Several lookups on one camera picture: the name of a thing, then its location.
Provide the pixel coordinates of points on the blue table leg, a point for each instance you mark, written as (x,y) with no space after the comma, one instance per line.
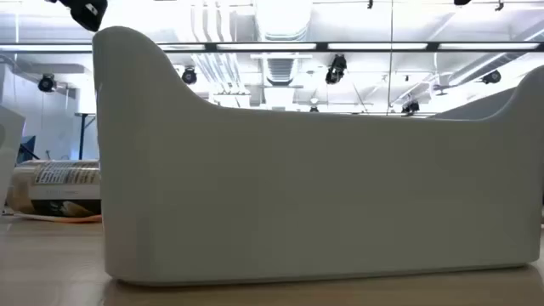
(82,136)

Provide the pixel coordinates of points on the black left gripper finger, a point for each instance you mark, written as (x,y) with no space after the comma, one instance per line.
(87,15)

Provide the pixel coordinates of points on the light grey plastic bin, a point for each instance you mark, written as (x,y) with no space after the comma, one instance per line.
(297,191)

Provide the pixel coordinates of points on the blue monitor screen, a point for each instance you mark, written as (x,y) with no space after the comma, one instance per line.
(26,149)

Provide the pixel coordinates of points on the gold label spice jar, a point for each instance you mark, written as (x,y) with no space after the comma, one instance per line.
(64,183)

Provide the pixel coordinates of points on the black ceiling spotlight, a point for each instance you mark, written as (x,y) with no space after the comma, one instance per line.
(189,76)
(336,70)
(410,107)
(491,77)
(46,83)

